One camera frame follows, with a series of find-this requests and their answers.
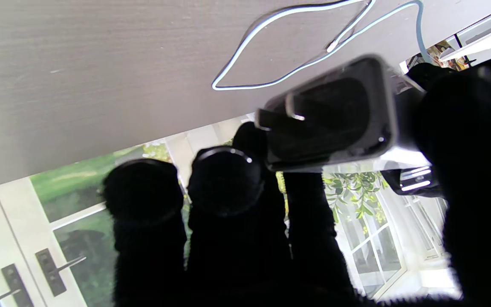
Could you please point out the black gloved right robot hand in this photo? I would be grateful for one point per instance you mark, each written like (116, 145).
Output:
(228, 238)

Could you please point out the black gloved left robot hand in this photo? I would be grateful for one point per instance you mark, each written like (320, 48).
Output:
(431, 73)

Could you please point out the grey USB wall charger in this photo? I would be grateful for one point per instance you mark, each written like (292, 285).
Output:
(335, 119)

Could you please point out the printed garden window backdrop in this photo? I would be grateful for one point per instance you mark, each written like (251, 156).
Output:
(70, 200)

